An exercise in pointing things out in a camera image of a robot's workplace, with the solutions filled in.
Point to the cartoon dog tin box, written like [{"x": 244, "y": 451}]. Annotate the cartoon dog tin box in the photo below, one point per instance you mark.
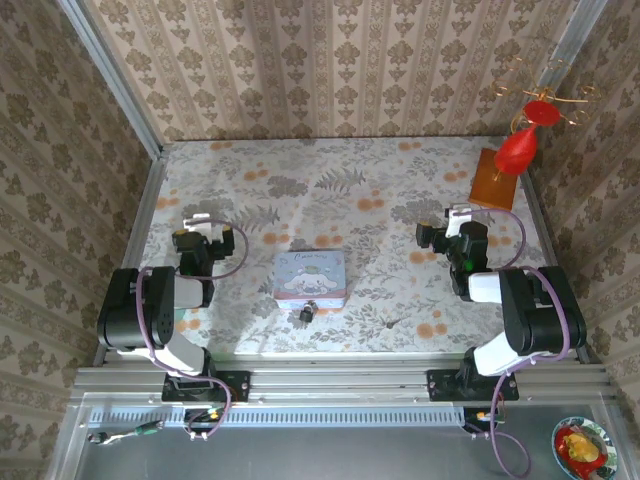
[{"x": 310, "y": 277}]

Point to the small metal key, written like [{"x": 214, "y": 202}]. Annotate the small metal key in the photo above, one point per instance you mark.
[{"x": 391, "y": 323}]

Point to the small black padlock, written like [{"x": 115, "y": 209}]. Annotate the small black padlock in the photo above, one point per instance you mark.
[{"x": 306, "y": 315}]

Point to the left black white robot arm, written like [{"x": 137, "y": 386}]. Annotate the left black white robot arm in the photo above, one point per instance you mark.
[{"x": 140, "y": 310}]

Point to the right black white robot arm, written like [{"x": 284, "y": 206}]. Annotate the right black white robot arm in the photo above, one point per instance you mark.
[{"x": 540, "y": 315}]

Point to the red plastic goblet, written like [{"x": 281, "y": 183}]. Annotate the red plastic goblet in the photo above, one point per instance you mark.
[{"x": 517, "y": 150}]

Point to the floral tablecloth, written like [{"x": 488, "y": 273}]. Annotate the floral tablecloth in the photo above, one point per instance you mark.
[{"x": 350, "y": 165}]

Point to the yellow toy fruit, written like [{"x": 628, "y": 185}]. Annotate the yellow toy fruit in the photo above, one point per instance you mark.
[{"x": 580, "y": 446}]

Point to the patterned ceramic bowl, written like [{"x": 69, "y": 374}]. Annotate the patterned ceramic bowl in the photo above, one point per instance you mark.
[{"x": 602, "y": 436}]

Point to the grey metal shelf panel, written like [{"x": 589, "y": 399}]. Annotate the grey metal shelf panel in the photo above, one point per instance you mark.
[{"x": 350, "y": 455}]

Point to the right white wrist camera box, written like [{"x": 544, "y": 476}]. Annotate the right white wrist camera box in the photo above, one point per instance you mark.
[{"x": 456, "y": 220}]

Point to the aluminium side rail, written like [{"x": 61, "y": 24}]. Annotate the aluminium side rail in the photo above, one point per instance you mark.
[
  {"x": 545, "y": 235},
  {"x": 147, "y": 210}
]

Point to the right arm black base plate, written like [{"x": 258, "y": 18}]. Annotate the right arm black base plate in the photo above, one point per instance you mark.
[{"x": 440, "y": 385}]

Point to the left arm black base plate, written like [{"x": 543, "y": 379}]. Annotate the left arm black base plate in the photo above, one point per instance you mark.
[{"x": 240, "y": 385}]

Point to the aluminium mounting rail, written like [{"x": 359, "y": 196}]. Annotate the aluminium mounting rail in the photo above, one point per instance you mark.
[{"x": 340, "y": 382}]

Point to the aluminium frame post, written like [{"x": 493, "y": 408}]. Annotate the aluminium frame post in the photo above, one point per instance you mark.
[
  {"x": 115, "y": 80},
  {"x": 575, "y": 35}
]

